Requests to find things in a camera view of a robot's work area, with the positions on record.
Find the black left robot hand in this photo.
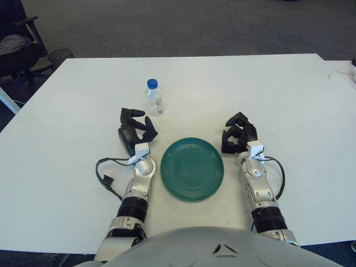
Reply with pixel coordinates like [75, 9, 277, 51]
[117, 107, 159, 155]

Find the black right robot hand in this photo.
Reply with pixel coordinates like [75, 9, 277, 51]
[221, 111, 259, 155]

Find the clear bottle with blue cap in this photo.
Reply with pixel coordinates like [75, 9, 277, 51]
[144, 78, 165, 117]

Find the green ceramic plate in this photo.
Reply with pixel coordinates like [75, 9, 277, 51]
[160, 137, 225, 202]

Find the black mesh waste bin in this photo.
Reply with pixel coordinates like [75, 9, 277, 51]
[47, 48, 75, 70]

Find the white desk side panel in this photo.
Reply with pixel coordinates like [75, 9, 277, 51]
[0, 85, 21, 115]

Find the grey robot torso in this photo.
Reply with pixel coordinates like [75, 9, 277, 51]
[107, 226, 356, 267]

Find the black office chair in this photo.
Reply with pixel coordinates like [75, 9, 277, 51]
[0, 0, 53, 92]

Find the grey cloth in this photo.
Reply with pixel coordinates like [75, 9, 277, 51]
[0, 34, 33, 55]

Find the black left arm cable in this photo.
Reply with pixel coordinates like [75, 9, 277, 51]
[95, 157, 137, 201]

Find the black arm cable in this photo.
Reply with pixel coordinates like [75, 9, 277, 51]
[95, 157, 137, 201]
[261, 156, 286, 200]

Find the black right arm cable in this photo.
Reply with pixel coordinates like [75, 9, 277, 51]
[261, 156, 286, 200]

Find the thin white cable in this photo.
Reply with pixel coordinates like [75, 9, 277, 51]
[328, 69, 356, 81]

